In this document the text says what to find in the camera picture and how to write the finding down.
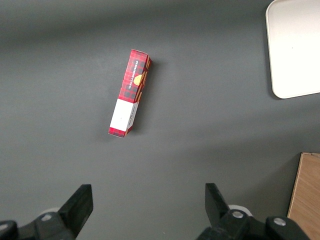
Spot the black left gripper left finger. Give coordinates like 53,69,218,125
0,184,94,240

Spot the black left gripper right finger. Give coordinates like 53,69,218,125
196,182,311,240

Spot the beige plastic tray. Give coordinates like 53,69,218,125
265,0,320,100

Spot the wooden drawer cabinet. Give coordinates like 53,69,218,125
287,152,320,240

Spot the red plaid shortbread box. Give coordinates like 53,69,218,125
107,48,153,139

